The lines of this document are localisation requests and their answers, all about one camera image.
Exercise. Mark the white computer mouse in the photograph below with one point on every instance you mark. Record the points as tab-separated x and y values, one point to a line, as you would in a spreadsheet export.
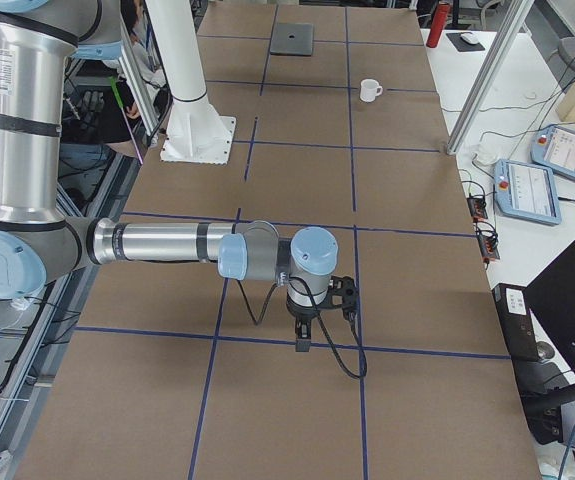
469	38

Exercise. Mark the blue tape cross line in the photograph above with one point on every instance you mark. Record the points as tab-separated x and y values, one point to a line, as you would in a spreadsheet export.
252	340

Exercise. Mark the black mouse pad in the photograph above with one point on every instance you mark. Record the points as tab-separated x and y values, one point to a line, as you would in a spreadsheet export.
461	46

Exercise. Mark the white ceramic mug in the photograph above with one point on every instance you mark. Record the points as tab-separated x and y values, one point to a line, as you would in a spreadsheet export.
370	90

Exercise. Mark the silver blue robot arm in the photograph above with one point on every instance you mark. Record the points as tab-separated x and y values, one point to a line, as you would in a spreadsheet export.
38	244

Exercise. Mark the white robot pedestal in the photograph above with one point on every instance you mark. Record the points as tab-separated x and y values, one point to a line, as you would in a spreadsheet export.
196	133

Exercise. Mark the aluminium frame post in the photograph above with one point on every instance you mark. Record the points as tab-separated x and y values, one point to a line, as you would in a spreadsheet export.
502	43

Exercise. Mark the near blue teach pendant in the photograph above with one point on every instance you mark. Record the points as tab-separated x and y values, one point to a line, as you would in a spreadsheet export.
526	191

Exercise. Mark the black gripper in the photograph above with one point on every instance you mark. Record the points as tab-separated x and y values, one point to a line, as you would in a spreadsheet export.
301	312

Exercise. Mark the upper orange circuit board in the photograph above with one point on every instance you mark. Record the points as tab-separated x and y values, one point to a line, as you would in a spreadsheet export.
477	207

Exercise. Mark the black computer box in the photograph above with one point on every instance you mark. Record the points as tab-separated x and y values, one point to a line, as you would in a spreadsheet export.
515	319

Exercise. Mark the dark grey closed laptop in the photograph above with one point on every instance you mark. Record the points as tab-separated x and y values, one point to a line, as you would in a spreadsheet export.
292	39

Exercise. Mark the blue teach pendant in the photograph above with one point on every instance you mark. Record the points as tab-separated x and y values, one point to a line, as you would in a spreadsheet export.
554	147
526	191

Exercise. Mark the orange circuit board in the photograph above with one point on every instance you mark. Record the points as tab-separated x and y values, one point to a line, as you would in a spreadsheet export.
477	207
488	247

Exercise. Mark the far blue teach pendant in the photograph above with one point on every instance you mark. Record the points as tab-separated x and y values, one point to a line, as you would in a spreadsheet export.
554	147

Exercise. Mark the red bottle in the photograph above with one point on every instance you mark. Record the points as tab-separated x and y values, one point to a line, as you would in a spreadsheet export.
439	20

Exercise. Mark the lower orange circuit board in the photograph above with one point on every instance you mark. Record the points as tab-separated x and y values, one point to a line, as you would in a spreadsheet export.
488	247

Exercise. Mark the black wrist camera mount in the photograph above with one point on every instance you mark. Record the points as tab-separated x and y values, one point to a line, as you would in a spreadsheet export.
342	294

